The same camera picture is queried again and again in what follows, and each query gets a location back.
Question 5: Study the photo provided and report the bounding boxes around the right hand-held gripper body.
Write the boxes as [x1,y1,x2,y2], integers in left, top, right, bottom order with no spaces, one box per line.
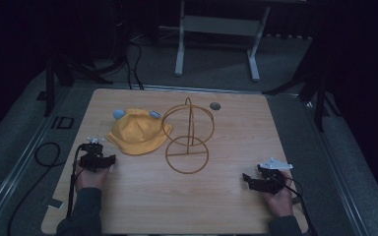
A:
[255,157,294,195]

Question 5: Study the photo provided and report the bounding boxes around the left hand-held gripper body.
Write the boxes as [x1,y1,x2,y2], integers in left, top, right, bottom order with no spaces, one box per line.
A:
[78,136,110,173]

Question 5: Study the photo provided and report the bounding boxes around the yellow hat with blue ears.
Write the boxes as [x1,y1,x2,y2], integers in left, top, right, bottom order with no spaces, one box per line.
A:
[105,107,173,156]

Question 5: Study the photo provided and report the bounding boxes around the brown wire hat stand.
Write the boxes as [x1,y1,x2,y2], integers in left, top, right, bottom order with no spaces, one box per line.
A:
[160,96,217,175]

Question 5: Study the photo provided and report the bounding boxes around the person's left hand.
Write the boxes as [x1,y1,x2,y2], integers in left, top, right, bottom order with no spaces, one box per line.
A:
[74,160,111,193]

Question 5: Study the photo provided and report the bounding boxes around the person's right hand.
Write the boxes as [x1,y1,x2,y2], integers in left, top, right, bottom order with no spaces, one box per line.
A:
[263,170,295,218]

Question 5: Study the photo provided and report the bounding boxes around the black tripod stand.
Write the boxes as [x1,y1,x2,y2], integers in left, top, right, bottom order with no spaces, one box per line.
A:
[261,62,343,134]
[42,55,114,118]

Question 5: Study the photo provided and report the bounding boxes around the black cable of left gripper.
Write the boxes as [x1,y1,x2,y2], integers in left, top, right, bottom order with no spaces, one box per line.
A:
[65,145,87,220]

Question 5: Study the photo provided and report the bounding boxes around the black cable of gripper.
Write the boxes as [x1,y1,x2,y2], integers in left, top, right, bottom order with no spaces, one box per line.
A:
[282,176,319,236]
[65,145,87,220]

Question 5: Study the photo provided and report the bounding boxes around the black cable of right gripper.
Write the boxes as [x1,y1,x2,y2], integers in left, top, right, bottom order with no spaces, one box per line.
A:
[282,176,319,236]

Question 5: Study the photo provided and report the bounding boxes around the black looped floor cable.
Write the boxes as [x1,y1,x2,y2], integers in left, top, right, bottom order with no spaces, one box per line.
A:
[7,141,62,236]

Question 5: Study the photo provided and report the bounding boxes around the black hanging cables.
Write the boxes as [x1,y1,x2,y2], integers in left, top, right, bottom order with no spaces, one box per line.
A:
[123,38,146,90]

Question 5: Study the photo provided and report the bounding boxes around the white metal desk frame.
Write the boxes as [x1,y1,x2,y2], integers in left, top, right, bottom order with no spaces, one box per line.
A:
[173,0,272,83]

